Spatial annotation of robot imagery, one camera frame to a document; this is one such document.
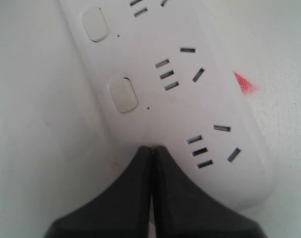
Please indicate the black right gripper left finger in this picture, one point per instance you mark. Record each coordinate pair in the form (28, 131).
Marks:
(121, 211)

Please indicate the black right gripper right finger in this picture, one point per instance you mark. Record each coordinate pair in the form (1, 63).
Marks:
(183, 210)

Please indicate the white power strip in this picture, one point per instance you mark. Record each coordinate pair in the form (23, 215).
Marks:
(161, 78)

